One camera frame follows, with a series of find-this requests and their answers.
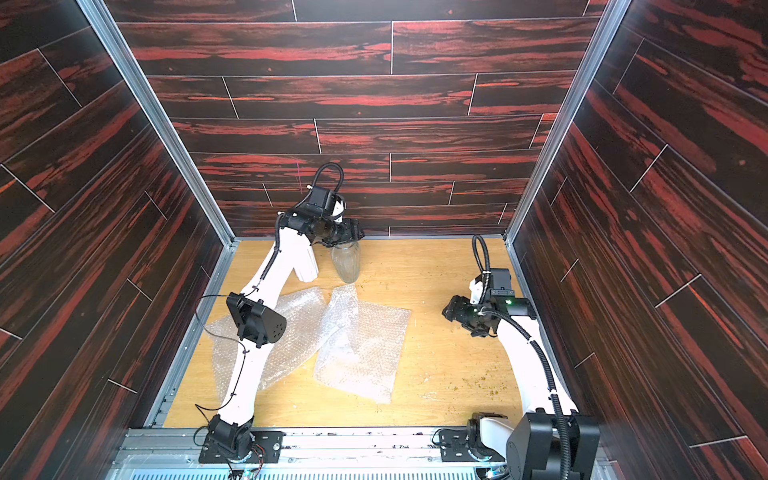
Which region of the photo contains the clear glass vase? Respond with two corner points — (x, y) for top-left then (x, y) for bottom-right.
(331, 241), (361, 284)

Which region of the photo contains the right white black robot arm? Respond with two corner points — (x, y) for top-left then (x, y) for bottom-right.
(439, 295), (600, 479)

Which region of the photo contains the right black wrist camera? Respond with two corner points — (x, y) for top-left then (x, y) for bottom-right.
(477, 268), (537, 319)

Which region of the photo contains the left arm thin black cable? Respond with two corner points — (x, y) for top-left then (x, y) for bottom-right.
(193, 293), (250, 421)

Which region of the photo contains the aluminium front rail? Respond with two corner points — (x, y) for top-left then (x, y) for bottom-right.
(104, 425), (619, 480)

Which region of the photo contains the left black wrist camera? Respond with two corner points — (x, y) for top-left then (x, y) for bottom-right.
(302, 186), (346, 221)

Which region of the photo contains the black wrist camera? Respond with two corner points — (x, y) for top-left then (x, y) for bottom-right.
(477, 268), (537, 319)
(302, 186), (346, 221)

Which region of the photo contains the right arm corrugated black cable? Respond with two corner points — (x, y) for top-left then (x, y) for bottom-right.
(470, 233), (572, 480)

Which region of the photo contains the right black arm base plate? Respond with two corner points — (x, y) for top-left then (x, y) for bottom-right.
(432, 427), (478, 463)

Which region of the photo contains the white ribbed vase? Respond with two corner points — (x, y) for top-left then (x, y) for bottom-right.
(291, 244), (319, 283)

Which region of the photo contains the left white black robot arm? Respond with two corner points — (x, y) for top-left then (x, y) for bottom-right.
(203, 213), (364, 463)

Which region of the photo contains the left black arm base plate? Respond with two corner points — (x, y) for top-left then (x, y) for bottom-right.
(198, 430), (285, 465)

